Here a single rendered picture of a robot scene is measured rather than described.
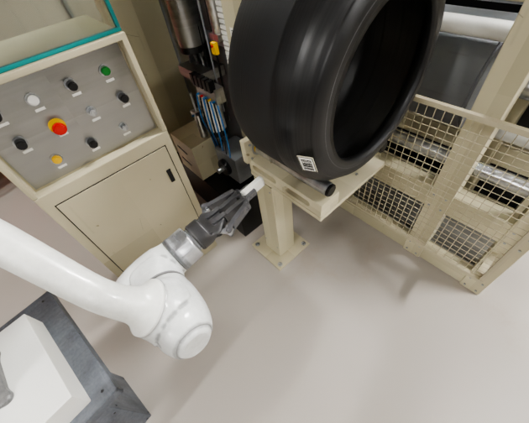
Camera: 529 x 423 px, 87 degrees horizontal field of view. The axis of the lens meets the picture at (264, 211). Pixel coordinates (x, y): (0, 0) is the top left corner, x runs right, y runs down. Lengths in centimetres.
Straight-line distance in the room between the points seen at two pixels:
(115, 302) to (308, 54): 54
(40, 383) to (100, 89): 92
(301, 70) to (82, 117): 86
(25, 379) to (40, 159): 69
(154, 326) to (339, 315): 123
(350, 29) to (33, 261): 65
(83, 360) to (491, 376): 165
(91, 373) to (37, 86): 89
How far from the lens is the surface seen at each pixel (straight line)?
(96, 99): 123
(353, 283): 173
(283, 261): 176
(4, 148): 124
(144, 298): 54
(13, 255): 56
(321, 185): 88
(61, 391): 102
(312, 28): 59
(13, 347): 118
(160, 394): 169
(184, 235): 68
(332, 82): 61
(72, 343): 117
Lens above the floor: 154
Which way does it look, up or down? 50 degrees down
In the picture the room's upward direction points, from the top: 10 degrees counter-clockwise
